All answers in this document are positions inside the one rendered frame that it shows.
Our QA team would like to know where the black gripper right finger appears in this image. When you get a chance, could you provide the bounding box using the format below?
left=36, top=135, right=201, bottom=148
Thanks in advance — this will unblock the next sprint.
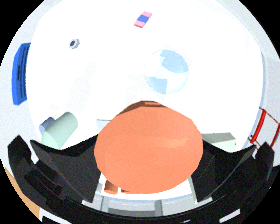
left=191, top=140, right=257, bottom=202

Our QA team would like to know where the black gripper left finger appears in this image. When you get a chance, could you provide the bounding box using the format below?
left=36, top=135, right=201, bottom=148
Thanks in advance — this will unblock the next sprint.
left=30, top=133, right=101, bottom=204

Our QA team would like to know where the white balance scale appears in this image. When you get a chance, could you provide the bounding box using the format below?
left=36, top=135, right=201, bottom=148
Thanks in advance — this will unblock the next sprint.
left=96, top=120, right=111, bottom=133

